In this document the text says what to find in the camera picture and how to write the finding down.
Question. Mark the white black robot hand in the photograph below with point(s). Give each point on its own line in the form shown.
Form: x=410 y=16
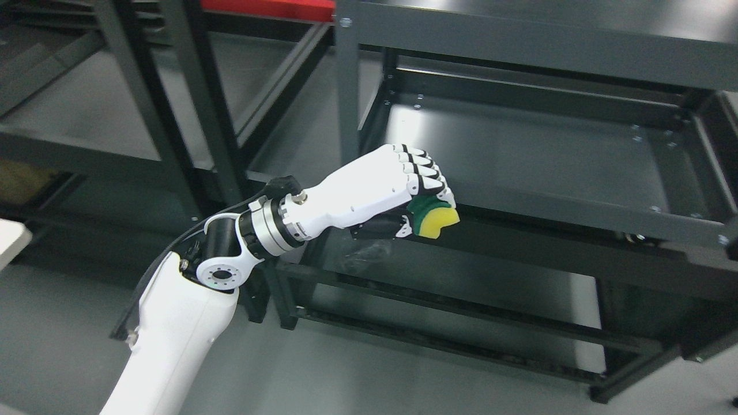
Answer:
x=370 y=194

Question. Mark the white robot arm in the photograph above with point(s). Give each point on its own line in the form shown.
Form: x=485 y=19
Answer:
x=186 y=299

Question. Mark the red bar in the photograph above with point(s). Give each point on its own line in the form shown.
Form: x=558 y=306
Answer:
x=316 y=11

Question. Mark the grey metal shelf cart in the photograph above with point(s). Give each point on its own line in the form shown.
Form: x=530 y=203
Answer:
x=591 y=147

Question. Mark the green yellow sponge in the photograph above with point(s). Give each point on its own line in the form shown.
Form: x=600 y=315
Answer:
x=429 y=215

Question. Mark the black metal shelf rack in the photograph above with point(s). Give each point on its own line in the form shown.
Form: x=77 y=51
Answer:
x=152 y=113

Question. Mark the white long table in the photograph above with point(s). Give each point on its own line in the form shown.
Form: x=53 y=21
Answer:
x=15 y=236

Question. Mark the clear plastic bag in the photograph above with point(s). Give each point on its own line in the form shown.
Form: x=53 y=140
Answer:
x=357 y=255

